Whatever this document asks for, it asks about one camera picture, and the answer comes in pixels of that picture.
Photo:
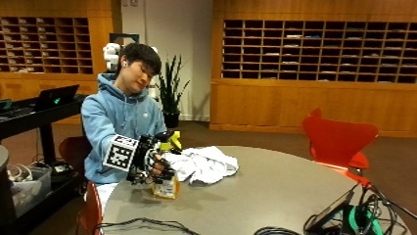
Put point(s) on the white marker cube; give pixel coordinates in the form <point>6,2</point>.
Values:
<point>120,153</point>

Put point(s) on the yellow spray bottle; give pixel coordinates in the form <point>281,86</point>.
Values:
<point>167,188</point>

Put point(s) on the green leafy plant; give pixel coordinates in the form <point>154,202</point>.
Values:
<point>170,88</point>

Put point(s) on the white cloth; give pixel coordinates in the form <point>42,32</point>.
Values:
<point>204,166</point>

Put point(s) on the black laptop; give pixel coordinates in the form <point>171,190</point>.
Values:
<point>54,97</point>

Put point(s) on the wooden pigeonhole shelf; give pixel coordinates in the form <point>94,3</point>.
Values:
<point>319,50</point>
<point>46,45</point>

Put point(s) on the black tripod stand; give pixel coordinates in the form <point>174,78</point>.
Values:
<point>384,199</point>

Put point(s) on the white earbud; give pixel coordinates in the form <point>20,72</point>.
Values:
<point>126,63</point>

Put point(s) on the black cart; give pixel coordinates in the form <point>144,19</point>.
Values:
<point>42,119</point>

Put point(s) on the person in blue hoodie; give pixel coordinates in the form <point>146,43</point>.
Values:
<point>119,111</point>

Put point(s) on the dark red chair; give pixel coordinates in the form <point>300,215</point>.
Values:
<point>74,151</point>

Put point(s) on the white device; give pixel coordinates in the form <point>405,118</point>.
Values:
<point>111,55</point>

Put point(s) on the grey storage bin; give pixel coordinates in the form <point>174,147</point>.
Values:
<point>30,192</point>

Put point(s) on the black tablet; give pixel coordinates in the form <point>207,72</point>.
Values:
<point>332,210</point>

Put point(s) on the black plant pot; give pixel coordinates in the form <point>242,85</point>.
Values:
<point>171,119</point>

